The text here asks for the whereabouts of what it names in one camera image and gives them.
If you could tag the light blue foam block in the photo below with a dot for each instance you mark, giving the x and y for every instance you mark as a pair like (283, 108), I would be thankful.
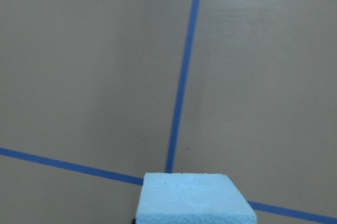
(192, 198)

